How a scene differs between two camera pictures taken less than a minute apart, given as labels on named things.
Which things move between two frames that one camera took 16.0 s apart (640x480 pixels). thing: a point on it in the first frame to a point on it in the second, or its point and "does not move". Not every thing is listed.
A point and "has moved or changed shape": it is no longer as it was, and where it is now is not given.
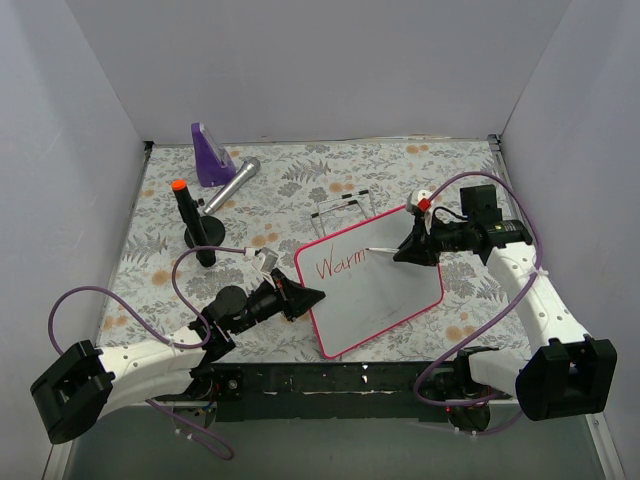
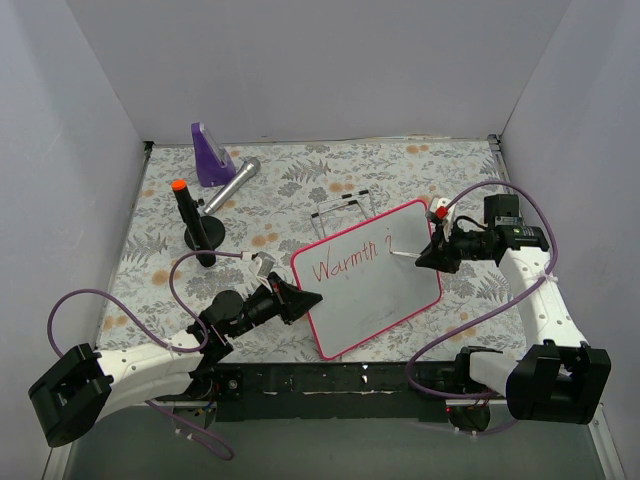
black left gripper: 285,296 does not move
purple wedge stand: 211,171 does not move
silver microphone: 250,167 does not move
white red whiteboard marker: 382,249 has moved or changed shape
